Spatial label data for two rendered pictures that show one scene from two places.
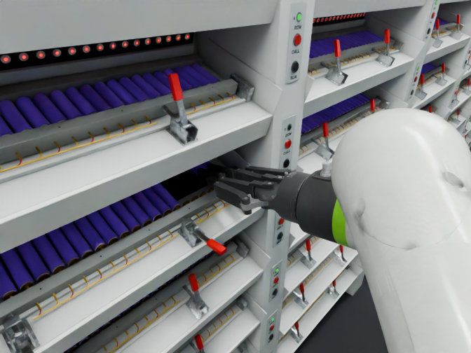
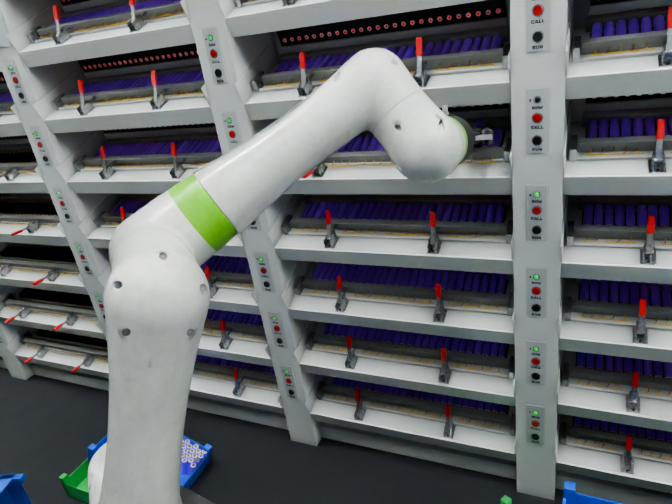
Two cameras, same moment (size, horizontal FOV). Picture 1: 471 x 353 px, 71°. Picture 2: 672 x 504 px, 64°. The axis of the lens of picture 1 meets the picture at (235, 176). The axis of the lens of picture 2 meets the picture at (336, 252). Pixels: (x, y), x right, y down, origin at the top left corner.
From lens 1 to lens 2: 0.96 m
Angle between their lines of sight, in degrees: 65
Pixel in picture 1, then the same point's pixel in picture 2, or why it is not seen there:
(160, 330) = (402, 242)
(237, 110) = (485, 74)
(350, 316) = not seen: outside the picture
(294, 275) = (602, 332)
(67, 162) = not seen: hidden behind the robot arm
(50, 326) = (331, 173)
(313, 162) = (627, 167)
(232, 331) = (482, 319)
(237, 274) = (486, 249)
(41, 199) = not seen: hidden behind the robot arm
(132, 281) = (374, 175)
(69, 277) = (350, 155)
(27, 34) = (334, 15)
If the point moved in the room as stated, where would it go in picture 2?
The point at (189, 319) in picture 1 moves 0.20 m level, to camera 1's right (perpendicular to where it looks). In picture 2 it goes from (422, 249) to (469, 283)
